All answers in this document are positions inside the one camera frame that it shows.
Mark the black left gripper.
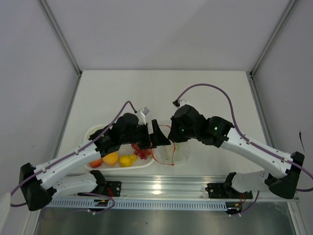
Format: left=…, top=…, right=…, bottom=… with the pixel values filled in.
left=120, top=119, right=170, bottom=150

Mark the red grape bunch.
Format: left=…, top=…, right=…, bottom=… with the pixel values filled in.
left=131, top=143, right=151, bottom=160

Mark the clear zip top bag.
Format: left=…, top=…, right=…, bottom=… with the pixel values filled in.
left=151, top=124, right=193, bottom=167

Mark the orange fruit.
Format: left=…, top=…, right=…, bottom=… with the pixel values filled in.
left=102, top=152, right=119, bottom=166

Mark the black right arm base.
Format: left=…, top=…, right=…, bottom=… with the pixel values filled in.
left=205, top=183, right=253, bottom=216

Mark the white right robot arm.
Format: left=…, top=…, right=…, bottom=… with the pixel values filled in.
left=168, top=101, right=304, bottom=199

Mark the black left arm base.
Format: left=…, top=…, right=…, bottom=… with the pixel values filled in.
left=88, top=181, right=122, bottom=212

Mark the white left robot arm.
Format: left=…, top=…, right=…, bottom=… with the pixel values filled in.
left=19, top=113, right=170, bottom=211

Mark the white perforated plastic basket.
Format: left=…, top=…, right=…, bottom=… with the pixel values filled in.
left=83, top=124, right=154, bottom=172

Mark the yellow lemon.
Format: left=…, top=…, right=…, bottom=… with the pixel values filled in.
left=119, top=155, right=133, bottom=167

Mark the red peach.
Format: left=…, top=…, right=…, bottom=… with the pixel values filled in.
left=89, top=159, right=103, bottom=168

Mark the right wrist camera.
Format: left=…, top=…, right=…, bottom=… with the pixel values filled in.
left=172, top=99, right=192, bottom=109

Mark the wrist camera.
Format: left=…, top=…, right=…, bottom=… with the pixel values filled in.
left=135, top=107, right=150, bottom=125
left=172, top=99, right=192, bottom=109

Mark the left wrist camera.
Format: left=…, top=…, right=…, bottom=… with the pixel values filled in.
left=135, top=107, right=150, bottom=125

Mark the aluminium rail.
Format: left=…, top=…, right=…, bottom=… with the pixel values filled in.
left=33, top=175, right=245, bottom=198

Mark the slotted cable duct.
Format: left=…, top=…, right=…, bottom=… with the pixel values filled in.
left=47, top=198, right=227, bottom=211

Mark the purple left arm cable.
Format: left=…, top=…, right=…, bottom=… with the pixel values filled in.
left=9, top=100, right=136, bottom=216

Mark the right aluminium frame post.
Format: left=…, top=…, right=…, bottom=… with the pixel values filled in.
left=249, top=0, right=300, bottom=79

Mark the aluminium frame post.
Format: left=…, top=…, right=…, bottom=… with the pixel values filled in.
left=249, top=0, right=300, bottom=79
left=37, top=0, right=82, bottom=76

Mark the left aluminium frame post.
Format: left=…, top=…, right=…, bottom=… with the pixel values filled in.
left=37, top=0, right=82, bottom=76

